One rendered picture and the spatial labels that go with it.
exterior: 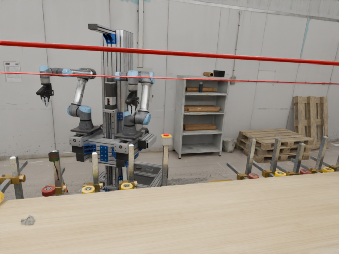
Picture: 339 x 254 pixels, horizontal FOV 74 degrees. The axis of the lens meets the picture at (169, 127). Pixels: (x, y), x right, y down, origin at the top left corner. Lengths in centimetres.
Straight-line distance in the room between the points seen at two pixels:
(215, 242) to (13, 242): 95
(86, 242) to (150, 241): 30
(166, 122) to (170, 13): 199
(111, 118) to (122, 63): 58
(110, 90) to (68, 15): 217
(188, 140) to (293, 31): 317
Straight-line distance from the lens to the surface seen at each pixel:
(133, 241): 122
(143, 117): 216
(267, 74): 535
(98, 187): 175
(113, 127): 241
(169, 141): 164
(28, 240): 135
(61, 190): 178
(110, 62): 242
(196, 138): 479
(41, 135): 453
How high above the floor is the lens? 173
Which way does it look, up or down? 16 degrees down
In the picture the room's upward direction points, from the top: 3 degrees clockwise
